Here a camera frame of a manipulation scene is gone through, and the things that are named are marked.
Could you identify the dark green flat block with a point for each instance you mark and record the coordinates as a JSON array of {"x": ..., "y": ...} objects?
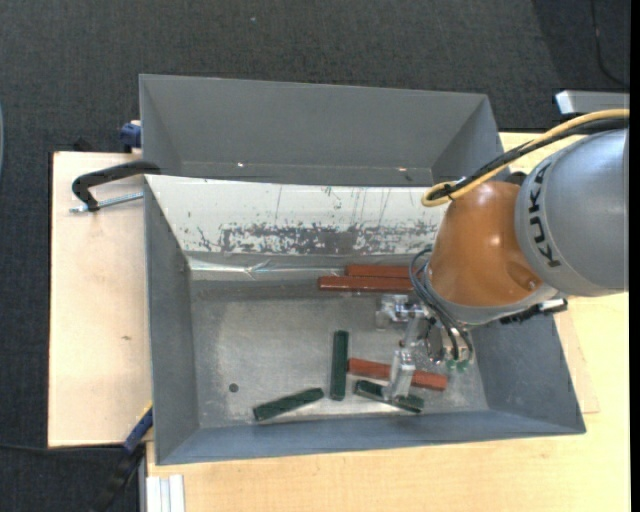
[
  {"x": 339, "y": 365},
  {"x": 288, "y": 403},
  {"x": 372, "y": 389}
]

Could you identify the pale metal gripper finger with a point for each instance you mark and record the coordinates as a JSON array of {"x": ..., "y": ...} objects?
[
  {"x": 395, "y": 382},
  {"x": 406, "y": 380}
]

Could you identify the red-brown flat block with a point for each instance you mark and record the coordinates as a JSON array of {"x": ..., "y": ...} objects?
[
  {"x": 365, "y": 283},
  {"x": 370, "y": 368},
  {"x": 380, "y": 271}
]

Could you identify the grey metal bin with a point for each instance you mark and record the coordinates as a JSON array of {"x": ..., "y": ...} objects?
[{"x": 280, "y": 340}]

